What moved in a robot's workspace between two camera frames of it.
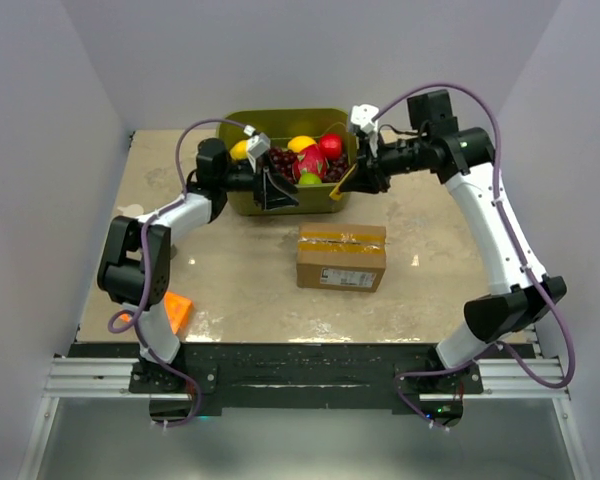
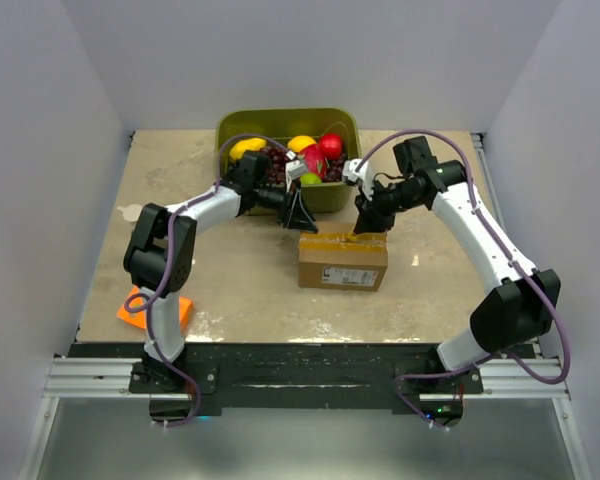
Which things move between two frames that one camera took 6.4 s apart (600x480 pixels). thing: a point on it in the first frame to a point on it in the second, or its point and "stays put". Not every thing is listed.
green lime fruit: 309,179 stays put
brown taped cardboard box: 341,257 stays put
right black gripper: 373,182 to 374,218
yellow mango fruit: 239,149 stays put
